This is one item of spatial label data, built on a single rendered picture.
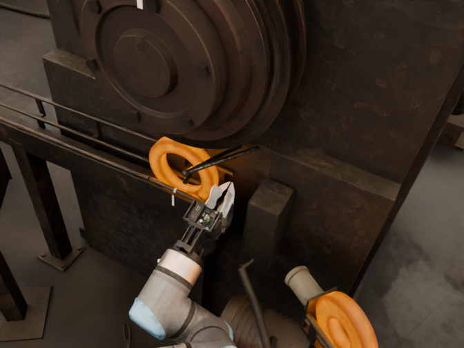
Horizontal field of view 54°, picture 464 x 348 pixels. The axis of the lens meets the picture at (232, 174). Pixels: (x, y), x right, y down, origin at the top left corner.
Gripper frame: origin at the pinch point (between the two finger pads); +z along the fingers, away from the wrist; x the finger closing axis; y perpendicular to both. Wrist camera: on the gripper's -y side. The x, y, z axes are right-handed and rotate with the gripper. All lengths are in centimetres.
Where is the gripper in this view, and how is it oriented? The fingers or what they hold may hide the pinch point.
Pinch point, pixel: (228, 188)
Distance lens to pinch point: 109.3
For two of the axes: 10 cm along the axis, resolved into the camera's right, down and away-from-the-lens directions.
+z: 4.7, -7.9, 3.9
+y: -0.7, -4.7, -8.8
